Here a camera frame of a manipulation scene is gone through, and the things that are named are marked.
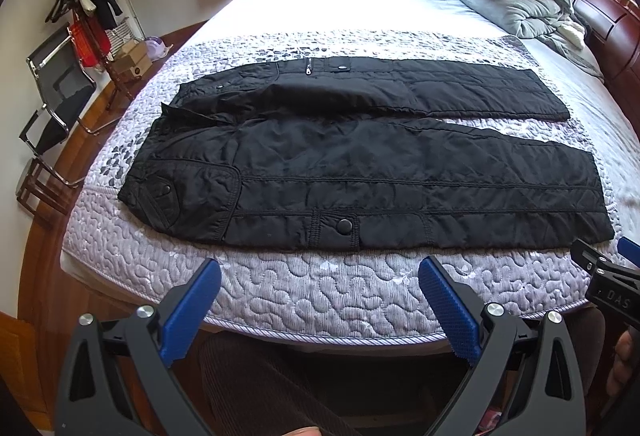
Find black quilted pants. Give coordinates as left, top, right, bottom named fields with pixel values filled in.
left=118, top=58, right=614, bottom=252

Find person's right hand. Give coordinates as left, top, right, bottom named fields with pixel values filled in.
left=606, top=330, right=634, bottom=397

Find grey quilted bedspread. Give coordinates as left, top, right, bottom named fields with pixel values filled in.
left=60, top=28, right=639, bottom=348

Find small dark wooden stool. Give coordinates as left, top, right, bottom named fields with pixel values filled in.
left=15, top=159, right=72, bottom=217

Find dark wooden headboard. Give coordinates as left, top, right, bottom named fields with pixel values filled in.
left=573, top=0, right=640, bottom=129

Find wooden coat rack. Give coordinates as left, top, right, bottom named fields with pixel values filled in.
left=70, top=0, right=134, bottom=110

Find stacked cardboard boxes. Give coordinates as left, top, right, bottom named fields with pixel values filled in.
left=113, top=39, right=152, bottom=81

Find purple white small bag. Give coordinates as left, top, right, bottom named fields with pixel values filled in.
left=144, top=36, right=172, bottom=62

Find black metal frame chair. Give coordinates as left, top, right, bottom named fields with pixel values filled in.
left=18, top=26, right=118, bottom=189

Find white wire rack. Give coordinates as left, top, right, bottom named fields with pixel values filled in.
left=108, top=0, right=144, bottom=55

